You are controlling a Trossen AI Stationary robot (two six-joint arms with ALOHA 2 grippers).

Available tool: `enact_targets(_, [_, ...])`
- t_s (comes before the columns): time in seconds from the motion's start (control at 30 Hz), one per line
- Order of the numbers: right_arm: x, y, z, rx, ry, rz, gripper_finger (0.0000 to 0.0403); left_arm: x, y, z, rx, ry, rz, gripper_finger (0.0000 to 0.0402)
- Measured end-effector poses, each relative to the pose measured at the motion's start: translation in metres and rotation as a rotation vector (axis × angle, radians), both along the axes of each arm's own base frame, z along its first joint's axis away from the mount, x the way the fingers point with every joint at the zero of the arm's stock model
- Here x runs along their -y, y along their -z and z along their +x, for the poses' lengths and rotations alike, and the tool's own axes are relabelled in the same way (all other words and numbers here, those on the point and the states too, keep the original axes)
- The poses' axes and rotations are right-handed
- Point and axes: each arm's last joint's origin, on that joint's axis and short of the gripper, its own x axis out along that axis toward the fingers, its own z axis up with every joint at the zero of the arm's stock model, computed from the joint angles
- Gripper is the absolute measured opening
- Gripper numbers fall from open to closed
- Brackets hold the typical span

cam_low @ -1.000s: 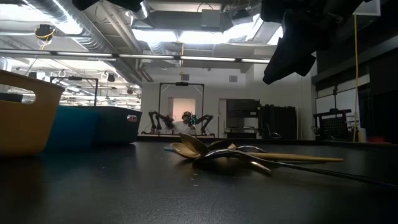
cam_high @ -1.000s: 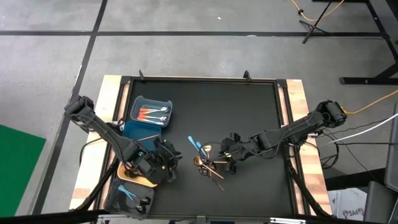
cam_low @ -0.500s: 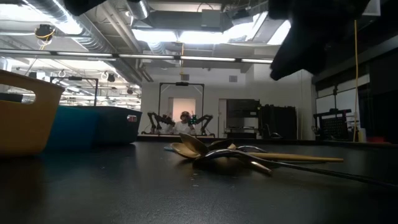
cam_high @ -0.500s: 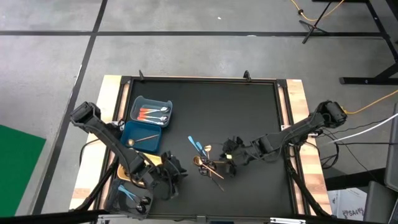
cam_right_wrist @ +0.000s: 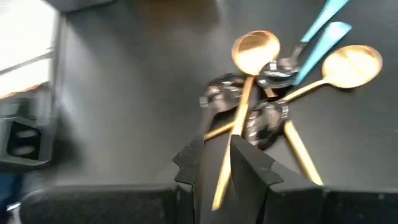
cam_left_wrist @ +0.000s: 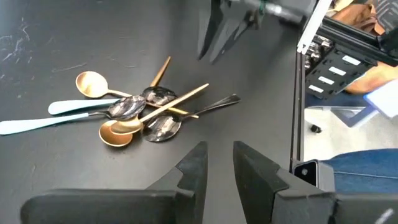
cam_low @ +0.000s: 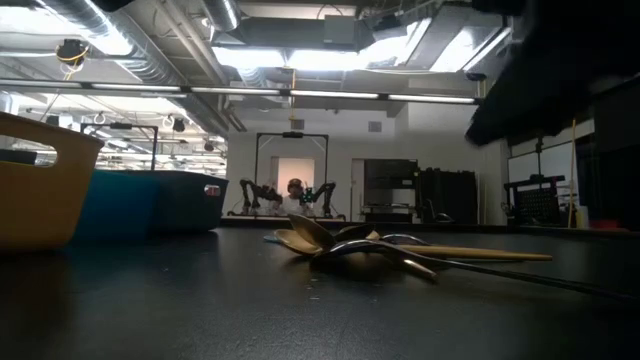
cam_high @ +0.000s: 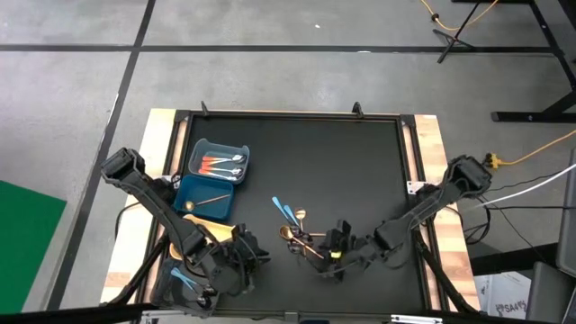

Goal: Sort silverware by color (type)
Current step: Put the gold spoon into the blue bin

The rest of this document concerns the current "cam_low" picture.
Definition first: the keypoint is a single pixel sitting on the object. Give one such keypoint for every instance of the grey-blue plastic bin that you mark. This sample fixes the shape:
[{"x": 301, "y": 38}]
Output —
[{"x": 185, "y": 205}]

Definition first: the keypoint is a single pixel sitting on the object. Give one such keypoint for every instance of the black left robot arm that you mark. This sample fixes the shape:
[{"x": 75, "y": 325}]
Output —
[{"x": 112, "y": 4}]

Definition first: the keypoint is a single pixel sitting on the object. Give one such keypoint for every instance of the grey ceiling air unit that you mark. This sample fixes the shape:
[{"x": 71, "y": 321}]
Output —
[{"x": 300, "y": 32}]

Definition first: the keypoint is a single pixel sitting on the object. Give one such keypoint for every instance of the whiteboard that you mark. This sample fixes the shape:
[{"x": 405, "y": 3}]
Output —
[{"x": 520, "y": 165}]

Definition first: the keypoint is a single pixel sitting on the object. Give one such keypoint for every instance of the grey wall vent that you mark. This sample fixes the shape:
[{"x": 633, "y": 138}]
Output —
[
  {"x": 297, "y": 124},
  {"x": 375, "y": 126}
]

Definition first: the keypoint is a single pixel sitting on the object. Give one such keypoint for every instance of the black cabinet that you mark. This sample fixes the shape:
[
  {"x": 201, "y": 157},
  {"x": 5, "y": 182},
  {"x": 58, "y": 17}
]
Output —
[{"x": 450, "y": 195}]

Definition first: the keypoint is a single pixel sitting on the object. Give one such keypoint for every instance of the long ceiling light bar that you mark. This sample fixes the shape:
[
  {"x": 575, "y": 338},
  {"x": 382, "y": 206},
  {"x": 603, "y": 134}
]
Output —
[{"x": 330, "y": 94}]

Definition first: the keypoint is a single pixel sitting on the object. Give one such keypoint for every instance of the blue plastic bin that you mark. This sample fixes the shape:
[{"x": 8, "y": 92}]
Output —
[{"x": 120, "y": 205}]

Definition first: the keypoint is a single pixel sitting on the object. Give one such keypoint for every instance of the person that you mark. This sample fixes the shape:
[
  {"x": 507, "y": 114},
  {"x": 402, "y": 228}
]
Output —
[{"x": 294, "y": 205}]

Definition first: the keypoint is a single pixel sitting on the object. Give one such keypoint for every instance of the black robot station frame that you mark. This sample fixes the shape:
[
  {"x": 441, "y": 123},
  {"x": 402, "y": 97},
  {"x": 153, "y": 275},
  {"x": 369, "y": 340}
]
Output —
[
  {"x": 152, "y": 150},
  {"x": 256, "y": 170}
]

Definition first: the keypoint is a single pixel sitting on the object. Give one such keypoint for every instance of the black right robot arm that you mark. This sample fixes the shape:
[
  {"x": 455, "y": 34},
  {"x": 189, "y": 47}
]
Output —
[{"x": 560, "y": 60}]

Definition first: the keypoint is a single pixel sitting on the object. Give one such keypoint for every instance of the yellow plastic bin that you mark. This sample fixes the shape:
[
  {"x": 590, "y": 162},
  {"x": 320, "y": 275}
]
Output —
[{"x": 40, "y": 205}]

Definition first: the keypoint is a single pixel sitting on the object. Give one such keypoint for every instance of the black perforated cart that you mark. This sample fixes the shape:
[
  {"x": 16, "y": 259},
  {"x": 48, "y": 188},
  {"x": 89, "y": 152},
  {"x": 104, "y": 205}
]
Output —
[{"x": 537, "y": 205}]

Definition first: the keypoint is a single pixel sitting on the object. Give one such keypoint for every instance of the silver spiral air duct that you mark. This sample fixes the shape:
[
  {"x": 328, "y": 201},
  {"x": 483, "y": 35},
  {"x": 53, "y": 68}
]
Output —
[{"x": 150, "y": 70}]

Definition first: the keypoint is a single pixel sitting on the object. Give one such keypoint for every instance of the distant wooden table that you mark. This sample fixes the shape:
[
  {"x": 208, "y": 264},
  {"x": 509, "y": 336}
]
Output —
[{"x": 250, "y": 218}]

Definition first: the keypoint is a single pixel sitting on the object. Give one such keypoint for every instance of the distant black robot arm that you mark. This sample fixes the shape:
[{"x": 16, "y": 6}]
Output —
[
  {"x": 252, "y": 192},
  {"x": 325, "y": 192}
]

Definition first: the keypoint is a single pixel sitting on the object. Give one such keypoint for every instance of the dark shelf unit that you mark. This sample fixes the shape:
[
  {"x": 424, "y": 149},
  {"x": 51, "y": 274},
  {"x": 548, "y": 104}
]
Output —
[{"x": 390, "y": 175}]

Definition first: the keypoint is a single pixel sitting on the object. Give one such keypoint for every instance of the pale door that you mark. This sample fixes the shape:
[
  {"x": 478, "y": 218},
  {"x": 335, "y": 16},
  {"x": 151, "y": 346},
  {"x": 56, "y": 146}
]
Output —
[{"x": 300, "y": 170}]

